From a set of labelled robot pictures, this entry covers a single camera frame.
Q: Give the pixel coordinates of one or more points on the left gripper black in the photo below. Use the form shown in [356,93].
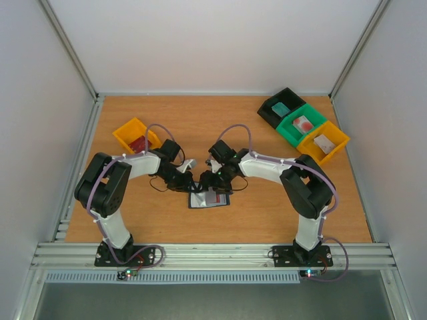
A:
[183,186]

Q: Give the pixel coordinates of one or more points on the white grey card stack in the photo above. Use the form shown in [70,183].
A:
[324,144]

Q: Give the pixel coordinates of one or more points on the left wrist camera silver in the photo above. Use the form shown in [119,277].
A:
[187,165]

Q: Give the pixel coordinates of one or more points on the right controller board green LED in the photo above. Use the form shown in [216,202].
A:
[311,273]

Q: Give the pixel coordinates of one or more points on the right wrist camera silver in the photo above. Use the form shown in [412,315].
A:
[213,164]

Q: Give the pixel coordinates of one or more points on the yellow bin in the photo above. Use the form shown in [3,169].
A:
[133,129]
[333,133]

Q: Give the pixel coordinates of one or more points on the teal card stack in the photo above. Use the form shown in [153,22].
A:
[280,109]

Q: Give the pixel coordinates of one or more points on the slotted cable duct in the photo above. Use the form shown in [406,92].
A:
[175,277]

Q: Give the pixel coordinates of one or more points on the aluminium frame post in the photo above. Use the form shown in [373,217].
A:
[53,19]
[361,43]

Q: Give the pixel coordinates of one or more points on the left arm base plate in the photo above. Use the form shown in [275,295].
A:
[129,256]

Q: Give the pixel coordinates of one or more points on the aluminium rail front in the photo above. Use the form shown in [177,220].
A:
[189,257]

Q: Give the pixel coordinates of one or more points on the green bin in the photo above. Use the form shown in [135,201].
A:
[290,133]

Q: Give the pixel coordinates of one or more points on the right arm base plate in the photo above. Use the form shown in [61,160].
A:
[287,256]

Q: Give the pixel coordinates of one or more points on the yellow bin on right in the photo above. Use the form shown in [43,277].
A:
[333,133]

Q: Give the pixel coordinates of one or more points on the black bin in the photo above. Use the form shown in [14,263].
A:
[287,97]

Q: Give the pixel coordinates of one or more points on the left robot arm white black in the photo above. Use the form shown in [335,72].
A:
[102,187]

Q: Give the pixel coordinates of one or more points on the aluminium frame post right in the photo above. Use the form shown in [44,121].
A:
[361,43]

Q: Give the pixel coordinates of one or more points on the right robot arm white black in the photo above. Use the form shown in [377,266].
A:
[309,190]

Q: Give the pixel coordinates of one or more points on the aluminium frame post left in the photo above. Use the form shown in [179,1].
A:
[53,19]

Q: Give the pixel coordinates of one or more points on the white red card stack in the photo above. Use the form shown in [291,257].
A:
[302,124]

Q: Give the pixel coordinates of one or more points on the blue leather card holder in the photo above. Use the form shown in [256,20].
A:
[197,201]

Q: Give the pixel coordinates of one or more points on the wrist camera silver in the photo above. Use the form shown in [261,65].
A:
[187,165]
[213,164]

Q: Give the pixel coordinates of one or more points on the yellow bin on left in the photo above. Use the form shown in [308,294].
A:
[133,129]

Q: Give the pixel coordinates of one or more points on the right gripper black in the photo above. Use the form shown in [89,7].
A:
[209,178]

